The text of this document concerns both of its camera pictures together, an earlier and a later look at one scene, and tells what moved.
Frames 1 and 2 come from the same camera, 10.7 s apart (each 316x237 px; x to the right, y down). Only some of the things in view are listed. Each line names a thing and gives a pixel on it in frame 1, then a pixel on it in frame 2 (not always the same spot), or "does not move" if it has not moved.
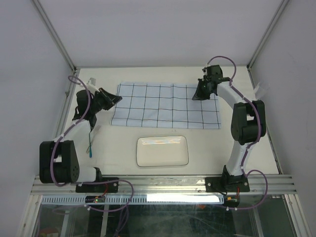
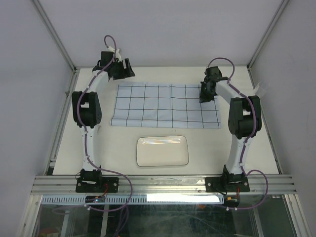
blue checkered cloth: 164,105 does not move
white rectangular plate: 159,151 does not move
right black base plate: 226,184 does not move
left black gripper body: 100,101 -> 120,72
